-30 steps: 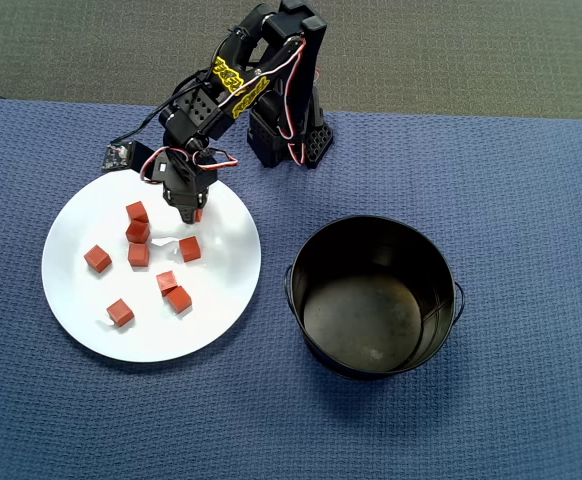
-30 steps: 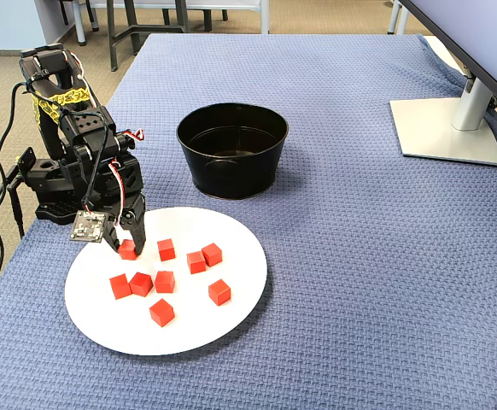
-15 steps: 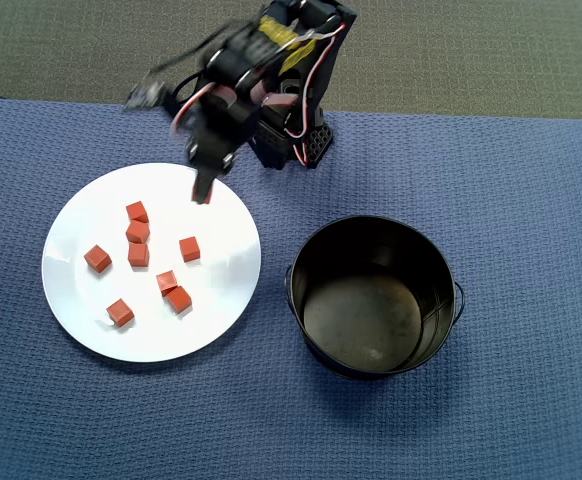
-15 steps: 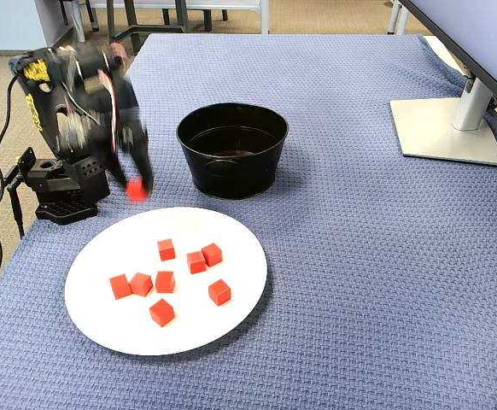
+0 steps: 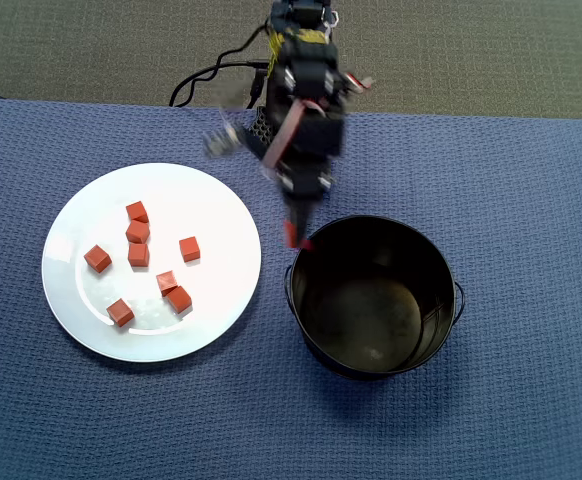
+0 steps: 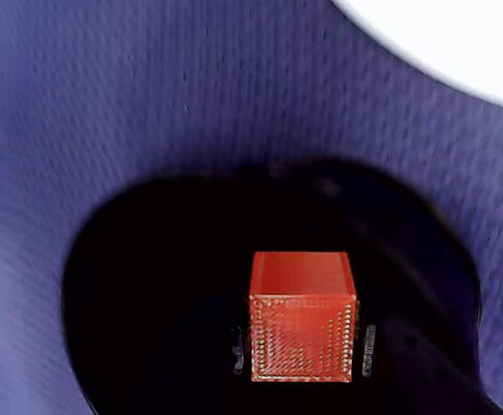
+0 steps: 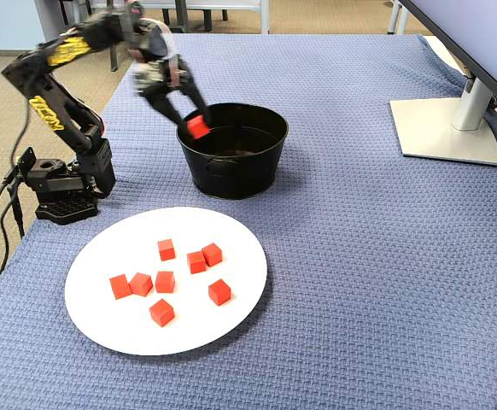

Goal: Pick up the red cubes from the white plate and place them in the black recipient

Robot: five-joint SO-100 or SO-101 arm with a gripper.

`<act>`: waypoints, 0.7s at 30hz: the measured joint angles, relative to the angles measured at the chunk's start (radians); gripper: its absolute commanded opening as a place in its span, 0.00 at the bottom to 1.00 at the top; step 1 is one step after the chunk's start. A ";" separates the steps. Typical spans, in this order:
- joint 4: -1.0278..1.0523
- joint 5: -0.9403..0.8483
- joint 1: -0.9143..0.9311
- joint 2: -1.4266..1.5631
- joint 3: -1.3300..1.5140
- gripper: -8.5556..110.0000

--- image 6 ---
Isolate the black round bowl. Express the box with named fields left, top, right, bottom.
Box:
left=60, top=162, right=503, bottom=415

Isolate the white round plate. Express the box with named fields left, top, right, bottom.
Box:
left=333, top=0, right=503, bottom=114

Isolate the blue woven cloth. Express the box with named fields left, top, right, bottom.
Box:
left=0, top=0, right=503, bottom=415

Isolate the small red cube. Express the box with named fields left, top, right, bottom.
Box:
left=248, top=251, right=359, bottom=384

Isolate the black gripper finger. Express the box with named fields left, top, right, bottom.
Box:
left=357, top=297, right=503, bottom=415
left=160, top=322, right=253, bottom=415

